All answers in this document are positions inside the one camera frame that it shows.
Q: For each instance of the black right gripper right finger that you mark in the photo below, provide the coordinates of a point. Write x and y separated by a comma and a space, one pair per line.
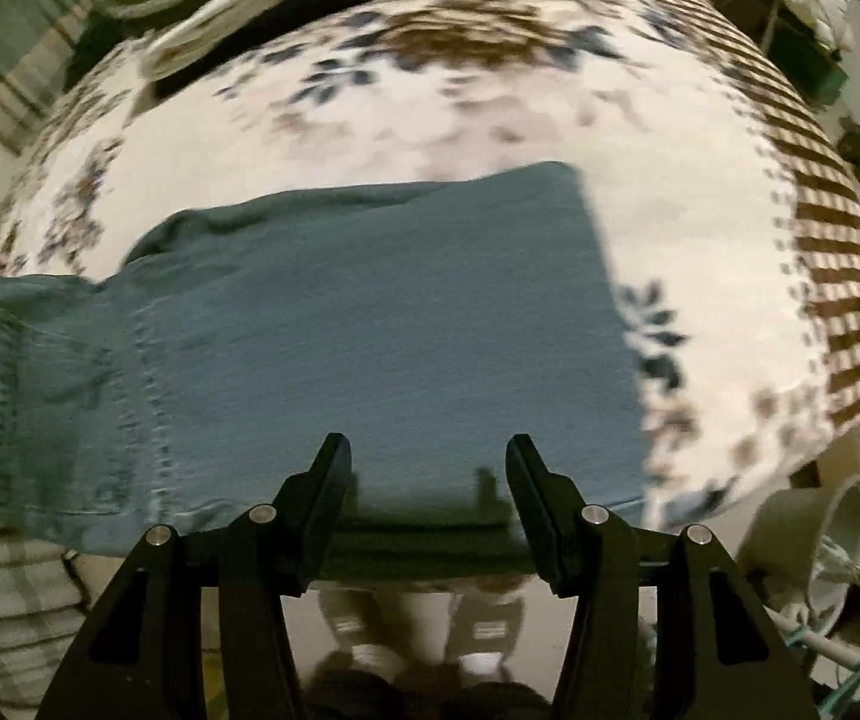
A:
665, 626

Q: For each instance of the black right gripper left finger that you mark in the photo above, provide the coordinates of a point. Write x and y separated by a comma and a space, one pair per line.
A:
139, 653

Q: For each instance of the blue denim jeans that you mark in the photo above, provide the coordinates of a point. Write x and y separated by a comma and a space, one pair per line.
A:
427, 323

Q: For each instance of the green metal rack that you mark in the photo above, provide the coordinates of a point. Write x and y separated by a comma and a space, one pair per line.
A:
844, 695

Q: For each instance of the floral bed blanket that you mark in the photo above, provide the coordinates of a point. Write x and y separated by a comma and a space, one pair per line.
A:
731, 228

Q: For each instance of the folded black garment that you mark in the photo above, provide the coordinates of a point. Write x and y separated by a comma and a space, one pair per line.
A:
287, 17

